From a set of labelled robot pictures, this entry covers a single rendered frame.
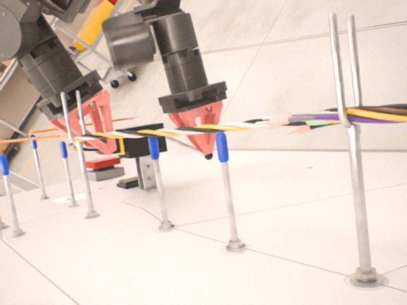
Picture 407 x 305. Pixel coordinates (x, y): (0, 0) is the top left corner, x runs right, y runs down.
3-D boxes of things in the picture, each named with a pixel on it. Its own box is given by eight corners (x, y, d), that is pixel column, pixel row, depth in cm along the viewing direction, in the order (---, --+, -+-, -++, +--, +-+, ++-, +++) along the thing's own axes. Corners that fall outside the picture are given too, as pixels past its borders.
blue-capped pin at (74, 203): (81, 205, 53) (69, 140, 52) (69, 208, 52) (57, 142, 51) (78, 203, 54) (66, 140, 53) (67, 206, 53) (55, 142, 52)
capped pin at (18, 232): (13, 234, 43) (-4, 154, 41) (27, 232, 43) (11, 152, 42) (9, 238, 41) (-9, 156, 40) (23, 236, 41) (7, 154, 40)
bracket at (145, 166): (163, 189, 55) (158, 153, 55) (147, 193, 54) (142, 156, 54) (150, 185, 59) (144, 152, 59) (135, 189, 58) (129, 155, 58)
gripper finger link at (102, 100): (96, 169, 49) (49, 103, 46) (81, 166, 55) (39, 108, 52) (139, 137, 51) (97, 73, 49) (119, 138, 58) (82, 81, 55)
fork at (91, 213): (98, 213, 47) (76, 91, 45) (103, 215, 45) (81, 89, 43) (81, 217, 46) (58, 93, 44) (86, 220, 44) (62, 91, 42)
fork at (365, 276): (360, 269, 23) (336, 18, 21) (392, 277, 22) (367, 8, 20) (341, 283, 22) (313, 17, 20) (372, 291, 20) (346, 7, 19)
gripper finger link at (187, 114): (198, 162, 57) (180, 97, 56) (175, 159, 64) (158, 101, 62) (235, 147, 61) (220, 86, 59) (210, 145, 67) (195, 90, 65)
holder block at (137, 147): (168, 151, 56) (163, 122, 55) (130, 159, 53) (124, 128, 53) (155, 150, 59) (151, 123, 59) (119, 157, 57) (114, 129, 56)
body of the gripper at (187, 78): (191, 105, 54) (177, 50, 52) (159, 109, 63) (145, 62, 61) (230, 93, 57) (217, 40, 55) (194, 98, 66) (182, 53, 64)
